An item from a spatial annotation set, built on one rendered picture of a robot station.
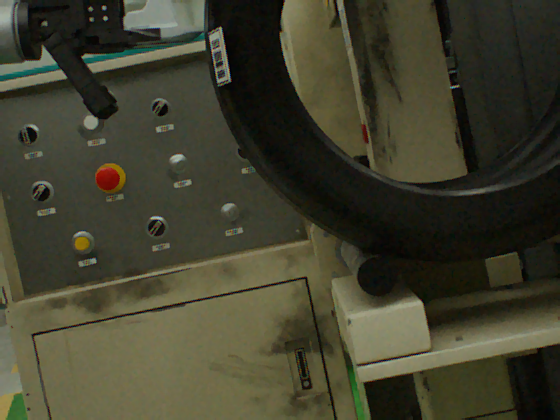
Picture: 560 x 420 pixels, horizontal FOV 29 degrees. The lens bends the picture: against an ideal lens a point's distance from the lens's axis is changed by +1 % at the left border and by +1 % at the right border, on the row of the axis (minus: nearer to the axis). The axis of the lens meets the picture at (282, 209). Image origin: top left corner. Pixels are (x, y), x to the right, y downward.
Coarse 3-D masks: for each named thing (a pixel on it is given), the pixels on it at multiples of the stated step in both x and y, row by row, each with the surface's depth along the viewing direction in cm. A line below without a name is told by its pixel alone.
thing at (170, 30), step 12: (156, 0) 127; (168, 0) 127; (132, 12) 127; (144, 12) 127; (156, 12) 127; (168, 12) 127; (132, 24) 127; (144, 24) 127; (156, 24) 127; (168, 24) 127; (168, 36) 126; (180, 36) 127; (192, 36) 128
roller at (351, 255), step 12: (348, 252) 139; (360, 252) 129; (372, 252) 125; (348, 264) 136; (360, 264) 121; (372, 264) 120; (384, 264) 120; (360, 276) 120; (372, 276) 120; (384, 276) 120; (396, 276) 120; (372, 288) 120; (384, 288) 120
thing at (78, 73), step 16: (48, 48) 127; (64, 48) 127; (64, 64) 127; (80, 64) 127; (80, 80) 127; (96, 80) 129; (96, 96) 128; (112, 96) 129; (96, 112) 128; (112, 112) 129
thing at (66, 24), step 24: (24, 0) 127; (48, 0) 127; (72, 0) 125; (96, 0) 127; (120, 0) 131; (24, 24) 126; (48, 24) 128; (72, 24) 126; (96, 24) 127; (120, 24) 131; (24, 48) 127; (72, 48) 128; (96, 48) 126; (120, 48) 128
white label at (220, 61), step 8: (216, 32) 119; (216, 40) 119; (216, 48) 119; (224, 48) 118; (216, 56) 120; (224, 56) 118; (216, 64) 120; (224, 64) 118; (216, 72) 121; (224, 72) 119; (216, 80) 121; (224, 80) 119
